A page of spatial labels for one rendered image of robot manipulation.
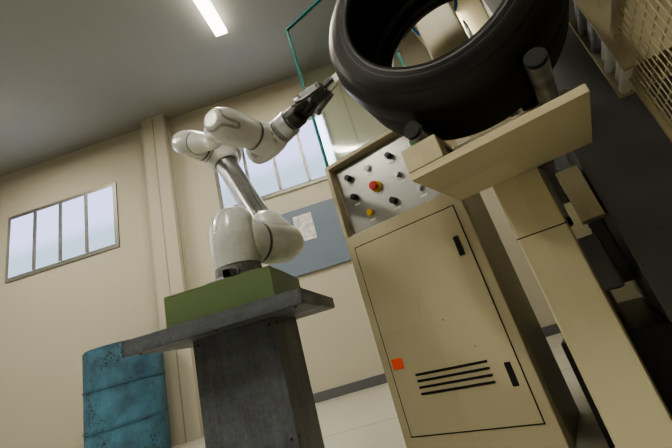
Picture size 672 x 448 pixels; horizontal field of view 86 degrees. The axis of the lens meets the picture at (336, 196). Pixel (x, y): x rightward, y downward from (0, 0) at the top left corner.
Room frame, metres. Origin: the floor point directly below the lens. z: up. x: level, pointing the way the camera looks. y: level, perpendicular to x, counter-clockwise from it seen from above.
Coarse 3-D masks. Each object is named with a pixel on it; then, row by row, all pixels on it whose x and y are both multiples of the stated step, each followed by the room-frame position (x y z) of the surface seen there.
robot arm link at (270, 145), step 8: (264, 128) 1.01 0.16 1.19; (264, 136) 1.02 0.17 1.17; (272, 136) 1.04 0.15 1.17; (264, 144) 1.04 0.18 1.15; (272, 144) 1.05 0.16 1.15; (280, 144) 1.07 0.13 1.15; (248, 152) 1.09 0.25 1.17; (256, 152) 1.06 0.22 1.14; (264, 152) 1.07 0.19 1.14; (272, 152) 1.09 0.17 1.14; (256, 160) 1.11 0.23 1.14; (264, 160) 1.12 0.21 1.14
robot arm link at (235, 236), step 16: (224, 208) 1.15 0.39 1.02; (240, 208) 1.16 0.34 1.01; (224, 224) 1.12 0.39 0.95; (240, 224) 1.13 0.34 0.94; (256, 224) 1.19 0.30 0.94; (224, 240) 1.11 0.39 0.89; (240, 240) 1.13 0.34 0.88; (256, 240) 1.18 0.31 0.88; (224, 256) 1.11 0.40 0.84; (240, 256) 1.12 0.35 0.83; (256, 256) 1.17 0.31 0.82
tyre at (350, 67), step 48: (336, 0) 0.74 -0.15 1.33; (384, 0) 0.87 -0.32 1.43; (432, 0) 0.88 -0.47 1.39; (528, 0) 0.56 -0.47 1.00; (336, 48) 0.75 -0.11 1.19; (384, 48) 0.96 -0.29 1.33; (480, 48) 0.61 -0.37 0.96; (528, 48) 0.62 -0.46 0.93; (384, 96) 0.73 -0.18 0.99; (432, 96) 0.69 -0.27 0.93; (480, 96) 0.69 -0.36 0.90; (528, 96) 0.78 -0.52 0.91
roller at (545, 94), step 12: (540, 48) 0.60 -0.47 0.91; (528, 60) 0.61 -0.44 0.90; (540, 60) 0.60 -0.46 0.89; (528, 72) 0.64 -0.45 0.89; (540, 72) 0.63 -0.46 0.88; (552, 72) 0.66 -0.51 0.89; (540, 84) 0.68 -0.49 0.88; (552, 84) 0.70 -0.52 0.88; (540, 96) 0.75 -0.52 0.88; (552, 96) 0.75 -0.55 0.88
